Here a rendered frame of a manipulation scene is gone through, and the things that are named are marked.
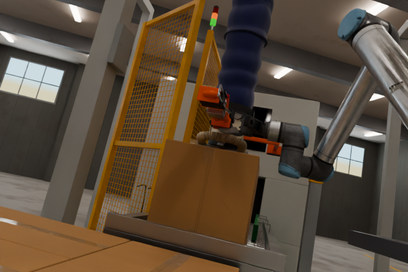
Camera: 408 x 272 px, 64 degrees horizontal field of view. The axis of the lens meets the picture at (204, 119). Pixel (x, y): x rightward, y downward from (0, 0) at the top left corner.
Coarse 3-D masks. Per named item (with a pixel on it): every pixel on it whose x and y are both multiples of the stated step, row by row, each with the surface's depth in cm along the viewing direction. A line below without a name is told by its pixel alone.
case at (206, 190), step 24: (168, 144) 138; (192, 144) 137; (168, 168) 136; (192, 168) 134; (216, 168) 133; (240, 168) 131; (168, 192) 133; (192, 192) 132; (216, 192) 130; (240, 192) 129; (168, 216) 131; (192, 216) 130; (216, 216) 128; (240, 216) 127; (240, 240) 124
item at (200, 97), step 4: (200, 88) 107; (204, 88) 107; (208, 88) 107; (212, 88) 106; (216, 88) 106; (200, 92) 107; (220, 92) 106; (200, 96) 106; (200, 100) 106; (204, 100) 106; (208, 100) 106; (212, 100) 105; (216, 100) 105; (200, 104) 114; (204, 104) 111; (208, 104) 110; (212, 104) 108; (216, 104) 107; (212, 108) 113; (216, 108) 112; (220, 108) 111
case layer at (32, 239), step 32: (0, 224) 100; (32, 224) 110; (64, 224) 121; (0, 256) 71; (32, 256) 76; (64, 256) 82; (96, 256) 87; (128, 256) 94; (160, 256) 103; (192, 256) 113
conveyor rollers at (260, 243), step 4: (252, 224) 312; (252, 228) 268; (260, 228) 284; (252, 232) 242; (260, 232) 250; (248, 236) 208; (260, 236) 223; (248, 240) 183; (252, 240) 190; (256, 240) 191; (260, 240) 198; (248, 244) 173; (252, 244) 173; (256, 244) 180; (260, 244) 181; (264, 244) 188; (264, 248) 171
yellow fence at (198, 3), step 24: (144, 24) 290; (192, 24) 231; (144, 48) 283; (168, 48) 252; (192, 48) 228; (144, 72) 270; (168, 96) 232; (120, 120) 272; (144, 120) 246; (168, 120) 217; (120, 144) 259; (144, 144) 232; (144, 168) 227; (120, 192) 241; (144, 192) 218; (96, 216) 257
